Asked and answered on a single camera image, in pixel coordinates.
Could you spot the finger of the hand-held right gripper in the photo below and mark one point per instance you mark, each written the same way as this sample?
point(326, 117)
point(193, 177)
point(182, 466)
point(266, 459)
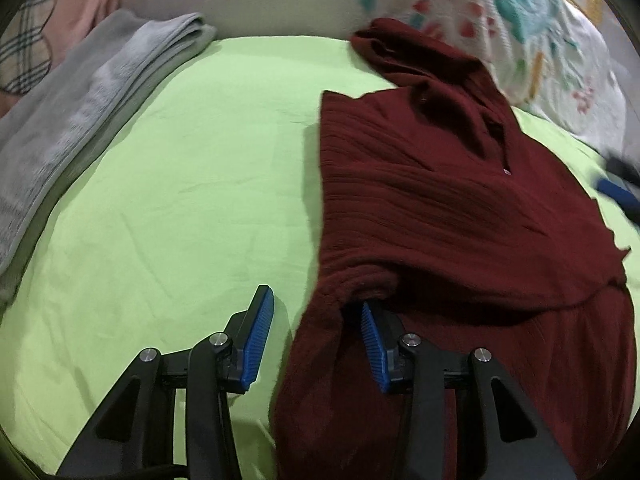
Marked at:
point(619, 191)

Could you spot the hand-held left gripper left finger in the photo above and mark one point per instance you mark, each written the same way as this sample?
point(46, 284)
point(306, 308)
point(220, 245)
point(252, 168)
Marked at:
point(257, 346)

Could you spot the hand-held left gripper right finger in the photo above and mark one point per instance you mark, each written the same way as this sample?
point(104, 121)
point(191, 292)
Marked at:
point(373, 351)

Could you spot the maroon knit sweater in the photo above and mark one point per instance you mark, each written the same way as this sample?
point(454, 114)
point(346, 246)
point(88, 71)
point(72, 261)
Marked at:
point(450, 220)

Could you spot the green bed sheet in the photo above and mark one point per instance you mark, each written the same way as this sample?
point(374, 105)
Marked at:
point(200, 185)

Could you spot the white floral quilt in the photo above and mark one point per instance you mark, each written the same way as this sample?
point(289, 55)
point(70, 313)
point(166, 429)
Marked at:
point(500, 25)

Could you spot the folded grey cloth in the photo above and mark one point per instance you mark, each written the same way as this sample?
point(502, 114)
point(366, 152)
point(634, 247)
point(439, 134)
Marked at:
point(75, 125)

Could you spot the pink plaid-patch cloth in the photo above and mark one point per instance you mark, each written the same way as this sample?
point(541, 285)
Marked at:
point(60, 20)

